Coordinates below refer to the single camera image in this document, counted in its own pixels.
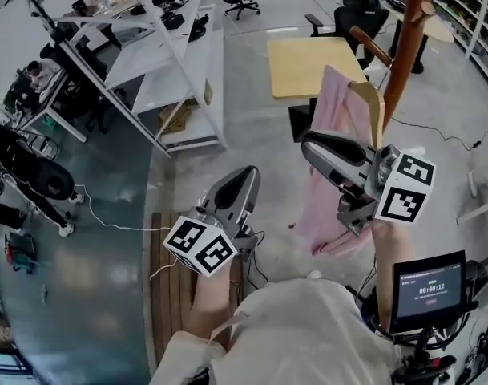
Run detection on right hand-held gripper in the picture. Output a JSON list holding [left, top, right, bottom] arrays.
[[300, 130, 437, 236]]

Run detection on wooden slat platform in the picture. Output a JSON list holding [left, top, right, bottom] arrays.
[[149, 213, 244, 367]]

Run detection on small black monitor screen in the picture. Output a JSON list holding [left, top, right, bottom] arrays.
[[389, 249, 468, 334]]

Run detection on black box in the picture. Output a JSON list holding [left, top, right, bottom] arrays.
[[161, 12, 184, 31]]

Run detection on black monitor mount rig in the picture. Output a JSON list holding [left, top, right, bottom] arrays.
[[391, 257, 488, 385]]

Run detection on wooden clothes hanger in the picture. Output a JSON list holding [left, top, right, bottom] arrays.
[[345, 60, 391, 152]]

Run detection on white storage shelving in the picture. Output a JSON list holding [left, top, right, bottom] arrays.
[[377, 0, 488, 95]]

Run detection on black cable bundle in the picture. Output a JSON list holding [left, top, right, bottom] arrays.
[[187, 14, 208, 42]]

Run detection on white metal shelving rack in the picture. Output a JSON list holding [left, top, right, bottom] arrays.
[[22, 0, 228, 160]]

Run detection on person's white shirt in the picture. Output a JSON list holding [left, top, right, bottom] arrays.
[[149, 277, 405, 385]]

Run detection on person's left forearm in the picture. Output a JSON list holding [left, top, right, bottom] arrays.
[[187, 273, 233, 342]]

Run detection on white cable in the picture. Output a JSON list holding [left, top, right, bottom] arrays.
[[149, 258, 179, 281], [73, 182, 176, 232]]

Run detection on light wooden square table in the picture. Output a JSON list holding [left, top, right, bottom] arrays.
[[266, 36, 368, 100]]

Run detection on red and teal trolley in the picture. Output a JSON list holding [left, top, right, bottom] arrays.
[[3, 232, 40, 275]]

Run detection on round wooden table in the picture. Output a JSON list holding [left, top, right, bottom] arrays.
[[387, 14, 456, 75]]

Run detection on flat cardboard boxes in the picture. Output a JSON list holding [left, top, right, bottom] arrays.
[[157, 102, 192, 136]]

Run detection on pink garment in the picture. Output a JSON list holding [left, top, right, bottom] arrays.
[[297, 64, 375, 258]]

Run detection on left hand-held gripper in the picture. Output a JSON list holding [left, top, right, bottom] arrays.
[[162, 165, 262, 278]]

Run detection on white desk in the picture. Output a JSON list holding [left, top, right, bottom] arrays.
[[10, 70, 88, 144]]

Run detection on black table base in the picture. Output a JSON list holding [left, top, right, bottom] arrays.
[[287, 103, 321, 144]]

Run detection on brown wooden coat rack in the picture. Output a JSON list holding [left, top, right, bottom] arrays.
[[349, 0, 437, 132]]

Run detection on person's right forearm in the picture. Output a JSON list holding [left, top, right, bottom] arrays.
[[370, 221, 413, 328]]

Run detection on white table frame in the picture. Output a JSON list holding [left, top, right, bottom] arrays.
[[455, 197, 488, 225]]

